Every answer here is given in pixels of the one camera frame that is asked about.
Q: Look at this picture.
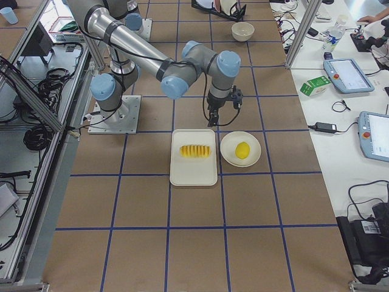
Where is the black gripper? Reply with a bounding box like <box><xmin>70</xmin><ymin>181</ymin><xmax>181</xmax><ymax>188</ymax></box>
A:
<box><xmin>207</xmin><ymin>86</ymin><xmax>243</xmax><ymax>127</ymax></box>

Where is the cream round plate with lemon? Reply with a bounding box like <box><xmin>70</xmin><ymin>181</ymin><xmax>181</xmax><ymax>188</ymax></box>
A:
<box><xmin>220</xmin><ymin>131</ymin><xmax>261</xmax><ymax>167</ymax></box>

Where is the cream plate in rack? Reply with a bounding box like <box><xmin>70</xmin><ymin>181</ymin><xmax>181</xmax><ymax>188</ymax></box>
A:
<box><xmin>220</xmin><ymin>0</ymin><xmax>239</xmax><ymax>17</ymax></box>

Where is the yellow lemon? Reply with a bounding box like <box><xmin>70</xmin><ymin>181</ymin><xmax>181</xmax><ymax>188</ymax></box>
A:
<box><xmin>235</xmin><ymin>142</ymin><xmax>250</xmax><ymax>159</ymax></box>

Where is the white rectangular tray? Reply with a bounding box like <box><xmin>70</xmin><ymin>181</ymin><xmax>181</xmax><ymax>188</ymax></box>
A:
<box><xmin>170</xmin><ymin>129</ymin><xmax>218</xmax><ymax>186</ymax></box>

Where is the cream bowl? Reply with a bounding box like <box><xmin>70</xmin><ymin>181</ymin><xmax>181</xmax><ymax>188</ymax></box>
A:
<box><xmin>231</xmin><ymin>22</ymin><xmax>255</xmax><ymax>42</ymax></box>

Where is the black dish rack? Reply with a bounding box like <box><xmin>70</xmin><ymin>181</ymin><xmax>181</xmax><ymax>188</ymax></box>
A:
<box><xmin>191</xmin><ymin>0</ymin><xmax>247</xmax><ymax>22</ymax></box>

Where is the green white carton box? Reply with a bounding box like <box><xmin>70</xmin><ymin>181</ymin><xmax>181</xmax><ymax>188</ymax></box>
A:
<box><xmin>300</xmin><ymin>75</ymin><xmax>331</xmax><ymax>97</ymax></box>

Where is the black power adapter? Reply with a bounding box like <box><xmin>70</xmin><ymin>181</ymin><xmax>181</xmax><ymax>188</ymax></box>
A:
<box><xmin>315</xmin><ymin>122</ymin><xmax>337</xmax><ymax>134</ymax></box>

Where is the blue teach pendant far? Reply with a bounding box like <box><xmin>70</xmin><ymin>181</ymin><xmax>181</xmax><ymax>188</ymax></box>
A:
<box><xmin>323</xmin><ymin>58</ymin><xmax>374</xmax><ymax>94</ymax></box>

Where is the blue teach pendant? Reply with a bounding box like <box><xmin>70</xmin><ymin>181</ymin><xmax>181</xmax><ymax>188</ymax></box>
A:
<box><xmin>358</xmin><ymin>111</ymin><xmax>389</xmax><ymax>162</ymax></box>
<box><xmin>323</xmin><ymin>58</ymin><xmax>374</xmax><ymax>94</ymax></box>

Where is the clear water bottle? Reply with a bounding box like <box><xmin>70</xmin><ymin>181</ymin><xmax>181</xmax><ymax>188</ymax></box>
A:
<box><xmin>322</xmin><ymin>15</ymin><xmax>348</xmax><ymax>52</ymax></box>

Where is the blue teach pendant near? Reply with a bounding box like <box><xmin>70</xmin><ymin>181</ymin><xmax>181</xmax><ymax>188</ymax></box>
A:
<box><xmin>358</xmin><ymin>111</ymin><xmax>389</xmax><ymax>162</ymax></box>

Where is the light blue plastic cup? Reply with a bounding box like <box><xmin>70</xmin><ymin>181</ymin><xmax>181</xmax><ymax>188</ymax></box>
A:
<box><xmin>0</xmin><ymin>7</ymin><xmax>19</xmax><ymax>24</ymax></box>

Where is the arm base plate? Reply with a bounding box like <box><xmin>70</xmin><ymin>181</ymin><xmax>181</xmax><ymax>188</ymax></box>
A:
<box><xmin>134</xmin><ymin>18</ymin><xmax>153</xmax><ymax>42</ymax></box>
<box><xmin>88</xmin><ymin>95</ymin><xmax>142</xmax><ymax>134</ymax></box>

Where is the aluminium frame post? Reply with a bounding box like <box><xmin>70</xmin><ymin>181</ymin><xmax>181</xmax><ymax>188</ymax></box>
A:
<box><xmin>285</xmin><ymin>0</ymin><xmax>321</xmax><ymax>69</ymax></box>

